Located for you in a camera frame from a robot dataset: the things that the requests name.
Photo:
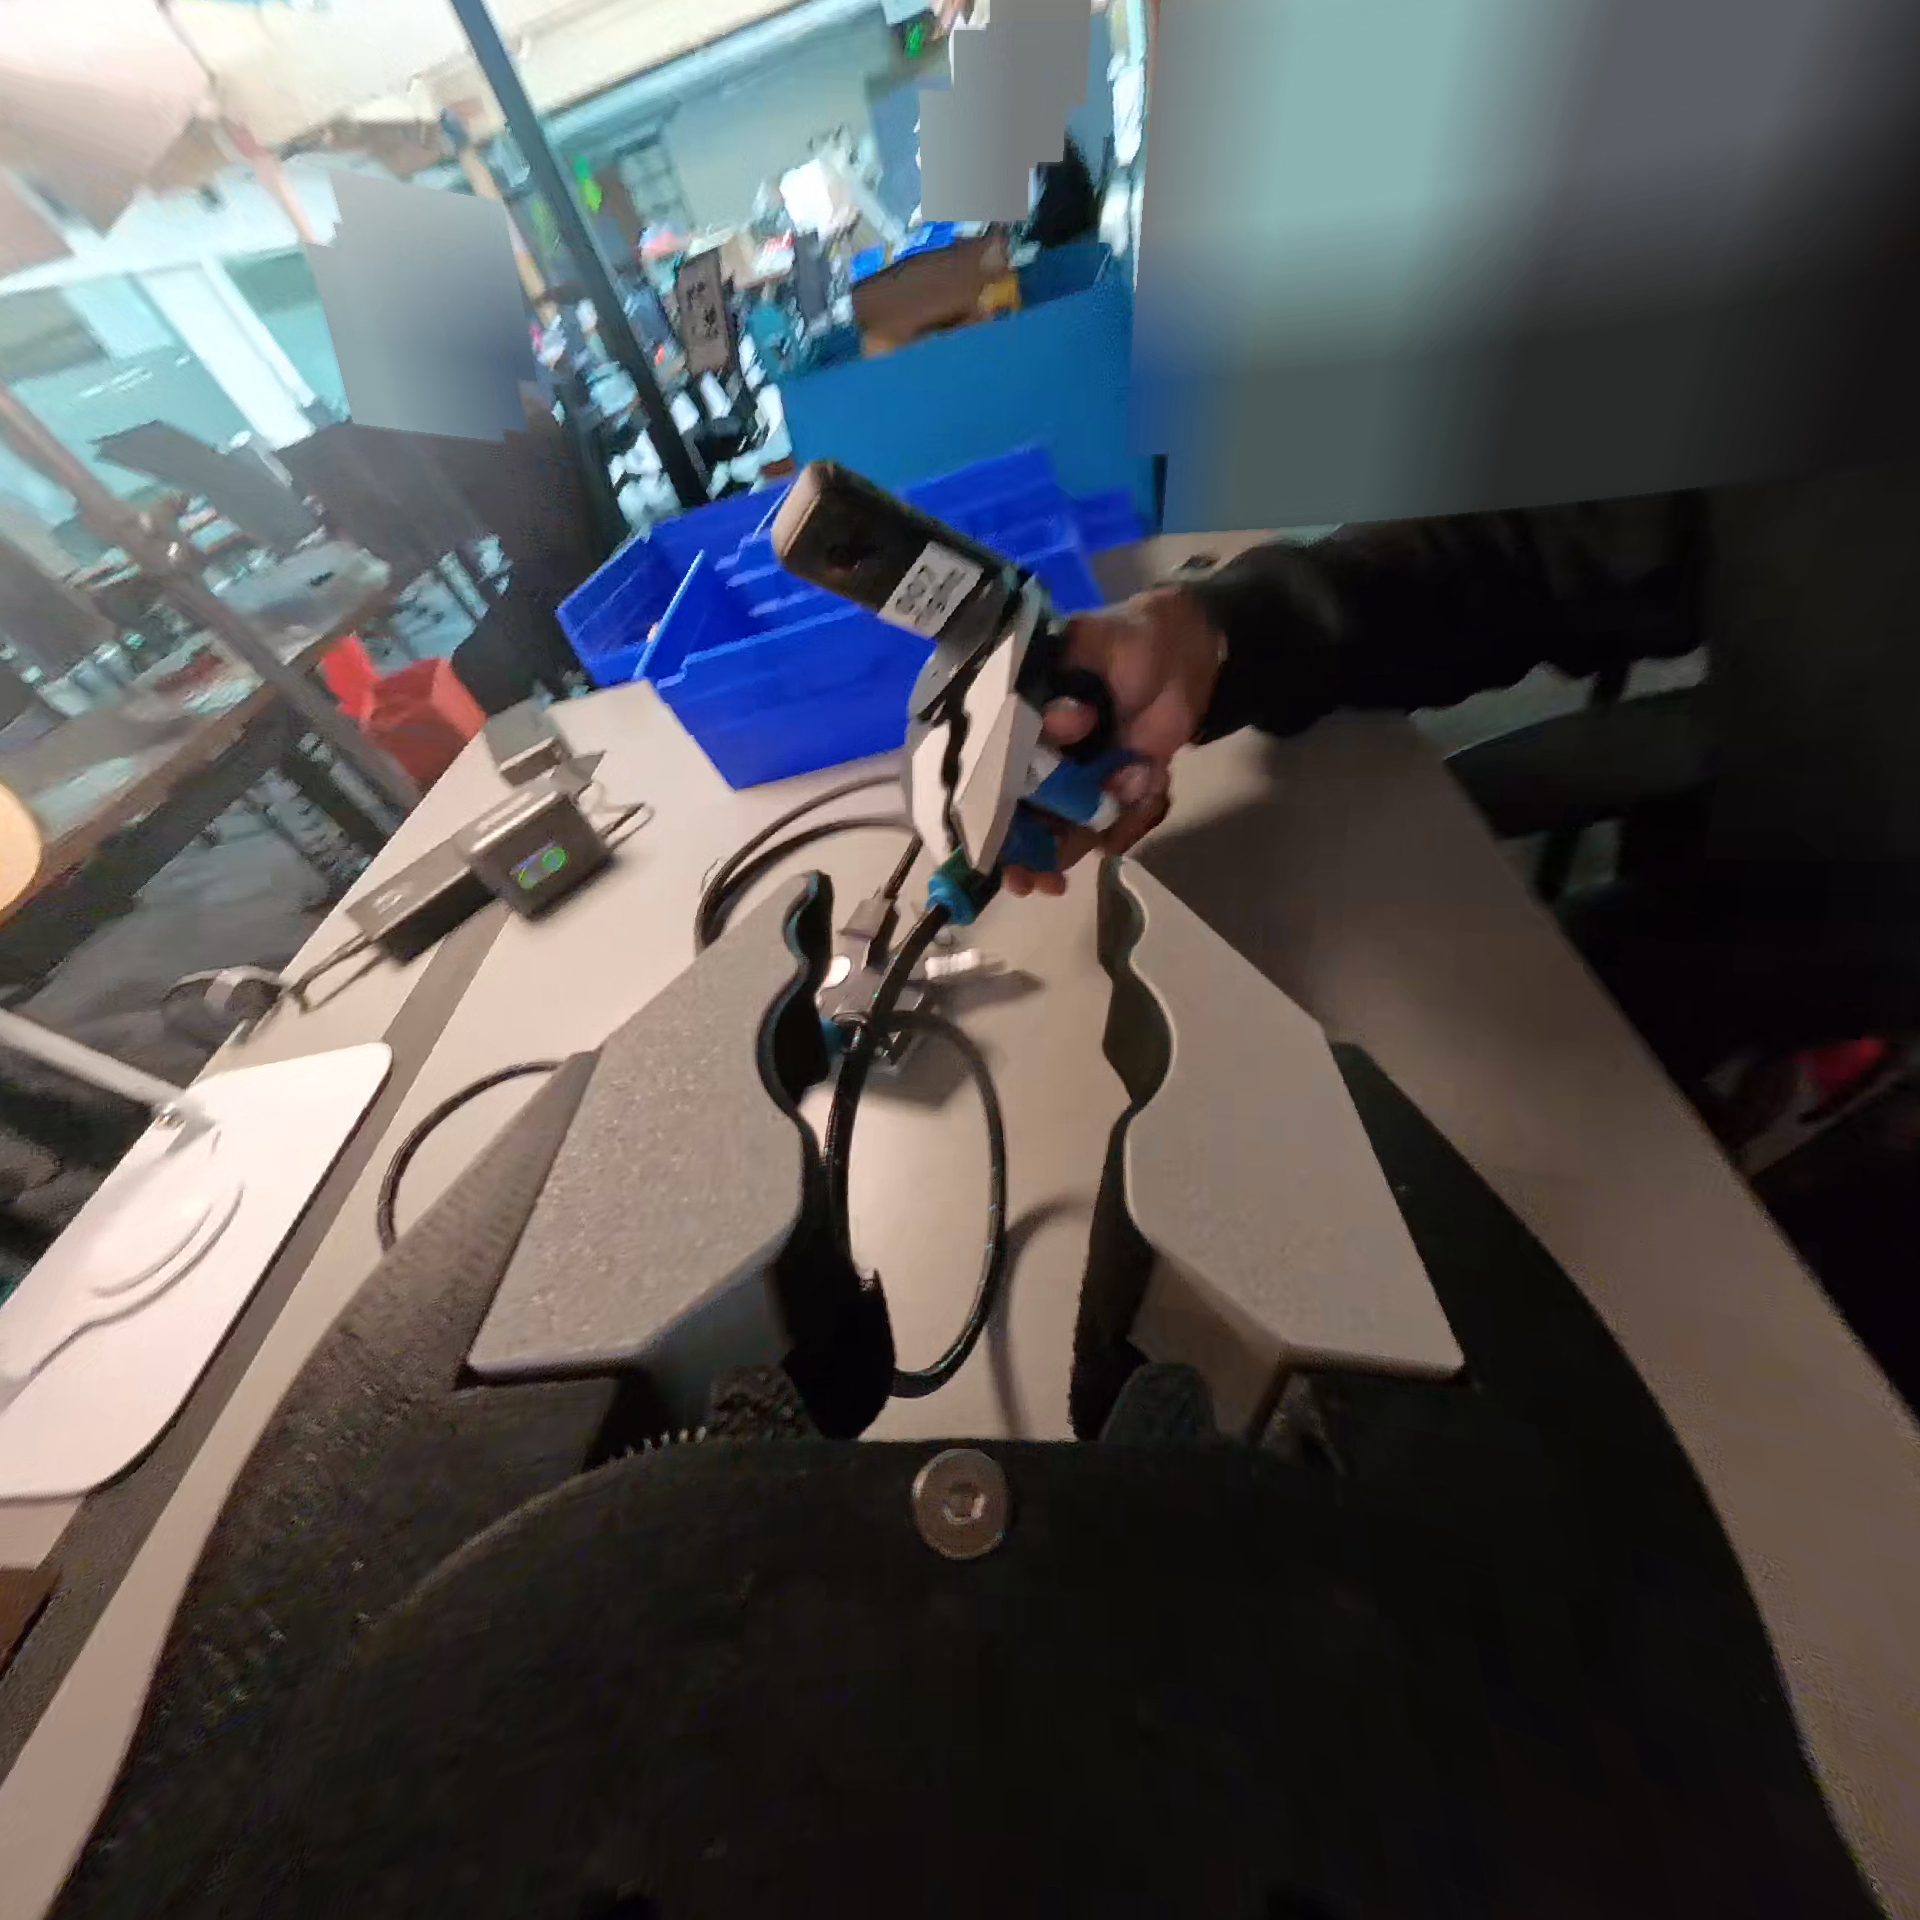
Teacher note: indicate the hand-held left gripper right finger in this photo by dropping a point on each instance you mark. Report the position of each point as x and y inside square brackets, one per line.
[1277, 1202]

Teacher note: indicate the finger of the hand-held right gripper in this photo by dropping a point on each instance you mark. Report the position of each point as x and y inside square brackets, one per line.
[1001, 750]
[926, 750]

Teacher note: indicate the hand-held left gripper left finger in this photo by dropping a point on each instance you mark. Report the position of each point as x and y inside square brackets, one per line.
[661, 1202]

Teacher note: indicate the blue plastic bin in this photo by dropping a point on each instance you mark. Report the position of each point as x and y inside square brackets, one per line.
[781, 705]
[599, 617]

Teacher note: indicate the person's right forearm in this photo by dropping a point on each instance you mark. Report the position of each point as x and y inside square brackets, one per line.
[1424, 617]

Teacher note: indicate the person's right hand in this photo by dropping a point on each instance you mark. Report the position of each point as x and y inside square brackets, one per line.
[1161, 675]

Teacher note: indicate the large blue box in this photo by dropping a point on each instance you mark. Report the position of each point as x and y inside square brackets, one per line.
[975, 390]

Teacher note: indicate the black metal pole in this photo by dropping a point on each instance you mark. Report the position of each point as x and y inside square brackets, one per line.
[599, 254]

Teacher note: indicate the grey power bank with display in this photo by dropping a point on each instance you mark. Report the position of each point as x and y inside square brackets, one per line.
[524, 849]

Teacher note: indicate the black flat power adapter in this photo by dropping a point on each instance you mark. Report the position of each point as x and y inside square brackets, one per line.
[413, 909]

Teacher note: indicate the small grey charger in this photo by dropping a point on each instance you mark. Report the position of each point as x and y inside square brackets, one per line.
[524, 739]

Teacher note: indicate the red plastic bin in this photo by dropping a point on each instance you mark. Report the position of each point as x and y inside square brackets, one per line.
[422, 715]

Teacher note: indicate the grey headphones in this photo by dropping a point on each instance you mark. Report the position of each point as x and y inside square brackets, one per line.
[240, 983]

